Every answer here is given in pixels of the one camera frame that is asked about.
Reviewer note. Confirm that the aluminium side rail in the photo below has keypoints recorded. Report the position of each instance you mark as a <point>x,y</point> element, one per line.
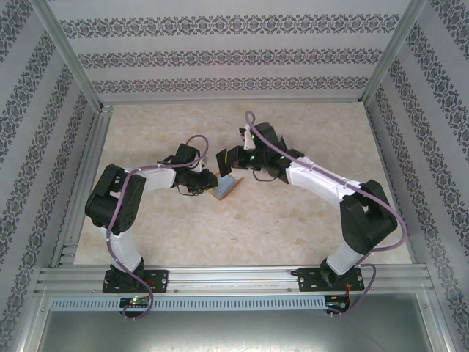
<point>395,183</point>
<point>74,220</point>

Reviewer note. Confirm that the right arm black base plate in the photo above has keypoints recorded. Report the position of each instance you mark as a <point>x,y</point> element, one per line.
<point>308,280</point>

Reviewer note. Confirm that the right aluminium frame post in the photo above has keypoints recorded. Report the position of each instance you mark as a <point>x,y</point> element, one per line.
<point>395,55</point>

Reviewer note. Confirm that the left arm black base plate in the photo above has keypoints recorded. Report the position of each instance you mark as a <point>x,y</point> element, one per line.
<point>159,280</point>

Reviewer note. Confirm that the aluminium frame post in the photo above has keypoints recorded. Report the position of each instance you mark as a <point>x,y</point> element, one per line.
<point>395,55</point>
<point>75,58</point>

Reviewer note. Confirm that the grey metal sheet panel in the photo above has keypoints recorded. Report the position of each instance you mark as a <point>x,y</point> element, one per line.
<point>234,330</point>

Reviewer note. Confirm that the aluminium mounting rail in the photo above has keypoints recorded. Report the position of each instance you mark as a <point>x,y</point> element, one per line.
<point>227,278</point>

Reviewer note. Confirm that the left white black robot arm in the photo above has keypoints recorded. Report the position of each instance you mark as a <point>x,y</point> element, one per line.
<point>126,253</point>

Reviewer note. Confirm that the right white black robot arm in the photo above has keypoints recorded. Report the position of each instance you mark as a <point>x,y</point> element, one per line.
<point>318,179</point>

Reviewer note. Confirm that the right aluminium side rail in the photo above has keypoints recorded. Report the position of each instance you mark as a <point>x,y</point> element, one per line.
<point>395,183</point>

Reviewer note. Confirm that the blue grey credit card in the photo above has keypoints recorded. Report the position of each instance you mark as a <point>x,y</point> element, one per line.
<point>225,187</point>

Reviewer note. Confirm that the left aluminium side rail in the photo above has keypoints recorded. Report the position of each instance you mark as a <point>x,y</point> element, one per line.
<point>74,220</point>

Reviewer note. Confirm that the left aluminium frame post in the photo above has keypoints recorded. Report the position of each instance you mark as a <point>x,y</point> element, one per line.
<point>75,58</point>

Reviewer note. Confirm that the orange card holder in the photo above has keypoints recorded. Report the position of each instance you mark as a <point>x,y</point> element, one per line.
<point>240,181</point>

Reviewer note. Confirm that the stack of credit cards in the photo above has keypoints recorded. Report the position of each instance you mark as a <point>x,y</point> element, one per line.
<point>285,143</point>

